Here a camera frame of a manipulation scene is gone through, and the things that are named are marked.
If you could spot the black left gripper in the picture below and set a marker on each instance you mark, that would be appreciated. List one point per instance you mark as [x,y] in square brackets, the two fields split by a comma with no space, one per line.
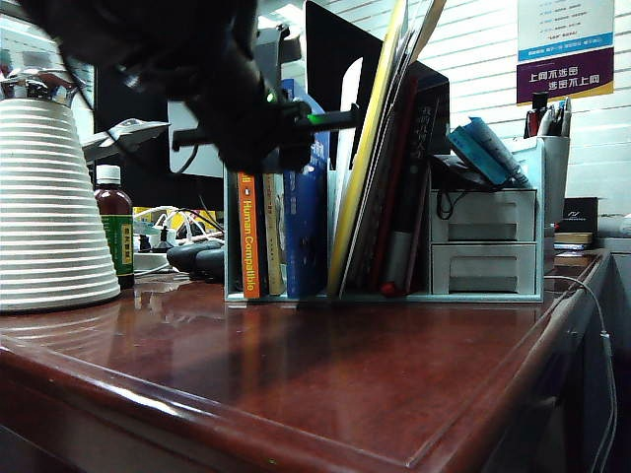
[266,143]

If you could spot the blue paperback book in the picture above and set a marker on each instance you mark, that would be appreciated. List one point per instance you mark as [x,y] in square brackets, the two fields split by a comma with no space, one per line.
[305,226]

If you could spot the yellow paperback book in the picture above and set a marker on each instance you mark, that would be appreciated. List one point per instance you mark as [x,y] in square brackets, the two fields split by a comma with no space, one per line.
[273,231]

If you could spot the orange spine book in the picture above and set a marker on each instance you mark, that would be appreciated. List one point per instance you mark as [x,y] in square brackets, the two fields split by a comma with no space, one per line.
[249,236]

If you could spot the red thin book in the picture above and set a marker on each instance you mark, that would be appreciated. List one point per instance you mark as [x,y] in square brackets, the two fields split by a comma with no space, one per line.
[397,187]

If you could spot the black book white characters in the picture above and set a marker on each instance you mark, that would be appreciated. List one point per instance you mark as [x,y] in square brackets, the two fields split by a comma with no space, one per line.
[419,162]

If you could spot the white plastic divider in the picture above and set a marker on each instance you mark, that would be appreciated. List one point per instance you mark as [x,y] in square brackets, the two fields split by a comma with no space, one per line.
[347,93]

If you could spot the leaning yellow and dark books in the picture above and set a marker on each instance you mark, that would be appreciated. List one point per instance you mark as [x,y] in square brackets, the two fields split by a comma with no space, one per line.
[362,167]

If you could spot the dark grey document folder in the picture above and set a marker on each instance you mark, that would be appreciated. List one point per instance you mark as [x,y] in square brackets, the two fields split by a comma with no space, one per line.
[382,187]

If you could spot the black wide monitor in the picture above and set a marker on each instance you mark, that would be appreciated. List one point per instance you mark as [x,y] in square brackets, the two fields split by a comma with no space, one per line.
[148,189]

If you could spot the grey model airplane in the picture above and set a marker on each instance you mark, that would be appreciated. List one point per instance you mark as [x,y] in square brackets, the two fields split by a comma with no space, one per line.
[133,135]

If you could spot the black computer mouse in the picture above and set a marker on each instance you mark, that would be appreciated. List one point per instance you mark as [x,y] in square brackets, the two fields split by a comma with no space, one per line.
[194,258]

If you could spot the white power strip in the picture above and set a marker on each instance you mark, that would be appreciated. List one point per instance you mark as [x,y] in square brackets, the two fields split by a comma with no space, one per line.
[150,258]

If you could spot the brown bottle green label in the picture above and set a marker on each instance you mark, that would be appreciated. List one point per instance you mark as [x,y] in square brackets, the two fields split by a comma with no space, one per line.
[114,207]

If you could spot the beige manila folder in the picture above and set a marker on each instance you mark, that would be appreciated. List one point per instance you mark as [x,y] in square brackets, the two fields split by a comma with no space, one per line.
[426,24]

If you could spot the light blue booklet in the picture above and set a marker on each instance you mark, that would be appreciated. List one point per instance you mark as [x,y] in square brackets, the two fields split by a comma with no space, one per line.
[475,153]

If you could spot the grey organizer drawer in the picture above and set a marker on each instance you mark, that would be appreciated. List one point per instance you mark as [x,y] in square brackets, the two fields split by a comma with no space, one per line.
[483,268]
[483,217]

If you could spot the white ribbed kettle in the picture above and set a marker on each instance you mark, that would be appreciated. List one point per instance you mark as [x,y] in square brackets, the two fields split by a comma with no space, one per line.
[49,222]

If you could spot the blue white booklet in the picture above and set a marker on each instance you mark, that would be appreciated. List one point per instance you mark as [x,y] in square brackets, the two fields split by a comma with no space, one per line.
[498,143]

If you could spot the light blue desk organizer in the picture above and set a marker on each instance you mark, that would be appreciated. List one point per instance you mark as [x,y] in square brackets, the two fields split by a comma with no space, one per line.
[483,298]

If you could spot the black red marker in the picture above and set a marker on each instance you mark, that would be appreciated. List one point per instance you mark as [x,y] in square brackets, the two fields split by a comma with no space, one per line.
[536,115]

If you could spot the white pen cup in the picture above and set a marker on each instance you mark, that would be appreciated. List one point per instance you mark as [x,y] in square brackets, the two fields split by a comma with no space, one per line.
[557,172]

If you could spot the white pen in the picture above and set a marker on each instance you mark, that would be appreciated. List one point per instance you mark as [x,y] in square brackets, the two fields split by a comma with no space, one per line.
[566,118]

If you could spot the wooden flat box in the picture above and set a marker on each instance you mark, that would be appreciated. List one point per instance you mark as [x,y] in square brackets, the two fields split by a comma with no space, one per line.
[572,238]
[572,259]

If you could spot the black small box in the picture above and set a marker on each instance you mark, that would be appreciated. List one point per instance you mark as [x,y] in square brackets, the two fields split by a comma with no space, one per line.
[581,214]

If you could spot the silver monitor mount panel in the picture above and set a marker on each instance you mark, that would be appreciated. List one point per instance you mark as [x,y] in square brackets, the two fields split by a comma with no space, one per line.
[207,166]

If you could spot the purple white wall poster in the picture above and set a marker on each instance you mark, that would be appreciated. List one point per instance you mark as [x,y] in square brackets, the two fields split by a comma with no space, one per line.
[564,74]

